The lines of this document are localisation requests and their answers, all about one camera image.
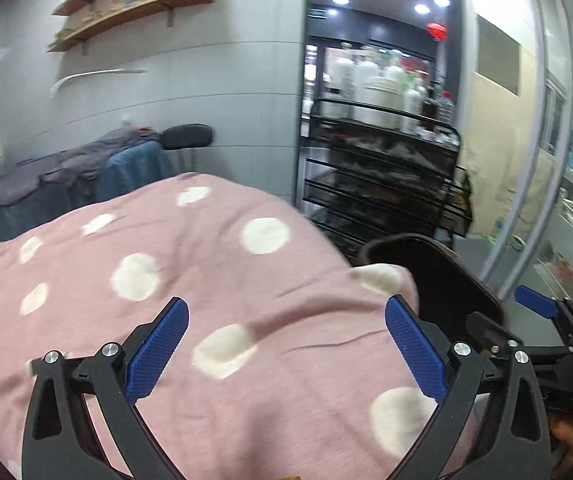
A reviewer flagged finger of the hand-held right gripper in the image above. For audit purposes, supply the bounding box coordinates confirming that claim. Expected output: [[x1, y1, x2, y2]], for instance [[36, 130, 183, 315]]
[[465, 311, 535, 377], [514, 285, 573, 344]]

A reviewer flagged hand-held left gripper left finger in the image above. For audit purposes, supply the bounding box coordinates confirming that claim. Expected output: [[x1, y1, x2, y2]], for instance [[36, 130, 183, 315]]
[[22, 296, 190, 480]]

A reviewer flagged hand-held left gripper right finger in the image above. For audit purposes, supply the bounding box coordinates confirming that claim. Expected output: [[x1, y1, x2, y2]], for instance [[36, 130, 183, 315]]
[[385, 294, 552, 480]]

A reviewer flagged black trash bin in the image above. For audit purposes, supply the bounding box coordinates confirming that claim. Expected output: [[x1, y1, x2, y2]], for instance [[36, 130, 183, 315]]
[[358, 233, 508, 357]]

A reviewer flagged pink polka dot blanket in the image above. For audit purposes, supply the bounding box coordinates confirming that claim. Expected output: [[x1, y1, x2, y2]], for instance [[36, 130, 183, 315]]
[[0, 172, 493, 480]]

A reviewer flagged black metal trolley cart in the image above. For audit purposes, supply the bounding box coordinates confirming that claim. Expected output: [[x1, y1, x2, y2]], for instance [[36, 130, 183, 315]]
[[301, 97, 473, 267]]

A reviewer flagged massage bed with grey covers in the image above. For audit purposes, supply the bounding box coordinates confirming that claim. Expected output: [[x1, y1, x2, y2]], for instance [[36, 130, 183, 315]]
[[0, 127, 178, 247]]

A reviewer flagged clear bottle red cap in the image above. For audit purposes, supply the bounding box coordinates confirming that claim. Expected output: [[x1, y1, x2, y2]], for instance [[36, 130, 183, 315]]
[[438, 90, 455, 129]]

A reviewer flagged black chair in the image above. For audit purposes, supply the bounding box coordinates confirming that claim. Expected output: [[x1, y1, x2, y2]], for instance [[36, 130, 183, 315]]
[[158, 123, 214, 177]]

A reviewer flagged dark glass bottle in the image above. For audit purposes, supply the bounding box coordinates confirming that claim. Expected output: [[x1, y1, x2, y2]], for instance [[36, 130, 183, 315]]
[[423, 87, 440, 132]]

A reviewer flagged small white pump bottle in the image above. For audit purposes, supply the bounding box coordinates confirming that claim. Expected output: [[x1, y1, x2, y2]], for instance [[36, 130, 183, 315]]
[[401, 77, 427, 134]]

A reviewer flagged white plastic jar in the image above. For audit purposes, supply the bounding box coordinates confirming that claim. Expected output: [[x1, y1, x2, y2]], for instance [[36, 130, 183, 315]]
[[363, 77, 405, 129]]

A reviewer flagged white floor lamp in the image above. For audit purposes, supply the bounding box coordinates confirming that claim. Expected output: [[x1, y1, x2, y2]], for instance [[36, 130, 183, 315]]
[[50, 68, 146, 97]]

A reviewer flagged grey wall board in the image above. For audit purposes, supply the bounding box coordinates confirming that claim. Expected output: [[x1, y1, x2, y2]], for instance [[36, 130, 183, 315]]
[[475, 13, 522, 97]]

